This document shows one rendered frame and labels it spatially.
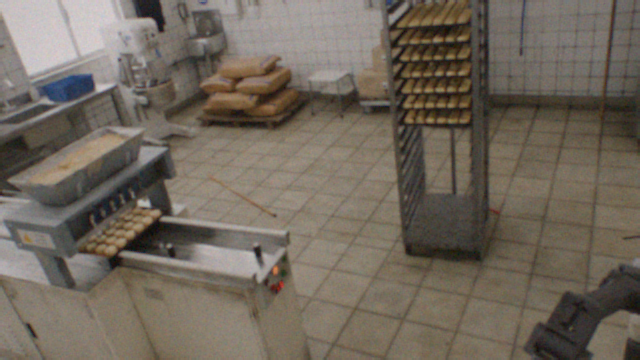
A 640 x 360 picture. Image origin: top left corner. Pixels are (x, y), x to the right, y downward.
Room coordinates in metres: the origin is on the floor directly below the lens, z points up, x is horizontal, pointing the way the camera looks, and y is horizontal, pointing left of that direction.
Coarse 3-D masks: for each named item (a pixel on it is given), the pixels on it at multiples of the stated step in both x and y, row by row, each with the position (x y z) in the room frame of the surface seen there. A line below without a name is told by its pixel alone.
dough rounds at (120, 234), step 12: (120, 216) 2.25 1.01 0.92; (132, 216) 2.22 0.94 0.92; (144, 216) 2.23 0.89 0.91; (156, 216) 2.21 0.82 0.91; (120, 228) 2.15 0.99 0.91; (132, 228) 2.12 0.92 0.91; (96, 240) 2.07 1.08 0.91; (108, 240) 2.03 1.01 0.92; (120, 240) 2.01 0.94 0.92; (84, 252) 1.99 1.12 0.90; (96, 252) 1.98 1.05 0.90; (108, 252) 1.93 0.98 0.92
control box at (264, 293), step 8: (280, 248) 1.85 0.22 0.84; (280, 256) 1.80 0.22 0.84; (288, 256) 1.84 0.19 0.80; (272, 264) 1.75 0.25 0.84; (280, 264) 1.78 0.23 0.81; (288, 264) 1.83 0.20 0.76; (264, 272) 1.70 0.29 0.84; (272, 272) 1.72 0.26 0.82; (280, 272) 1.77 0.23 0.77; (288, 272) 1.82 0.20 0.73; (264, 280) 1.66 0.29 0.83; (272, 280) 1.71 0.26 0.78; (280, 280) 1.76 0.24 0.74; (256, 288) 1.65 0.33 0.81; (264, 288) 1.65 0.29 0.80; (280, 288) 1.74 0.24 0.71; (264, 296) 1.64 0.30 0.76; (272, 296) 1.69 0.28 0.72; (264, 304) 1.64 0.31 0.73
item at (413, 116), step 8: (408, 112) 2.88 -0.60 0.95; (416, 112) 2.82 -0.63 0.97; (424, 112) 2.80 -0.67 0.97; (432, 112) 2.78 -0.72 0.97; (440, 112) 2.79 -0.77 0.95; (448, 112) 2.74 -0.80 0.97; (456, 112) 2.72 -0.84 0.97; (464, 112) 2.70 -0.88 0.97; (408, 120) 2.72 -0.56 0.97; (416, 120) 2.70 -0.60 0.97; (424, 120) 2.71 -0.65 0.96; (432, 120) 2.66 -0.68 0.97; (440, 120) 2.64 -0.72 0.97; (448, 120) 2.63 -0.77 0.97; (456, 120) 2.61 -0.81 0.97; (464, 120) 2.58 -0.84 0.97
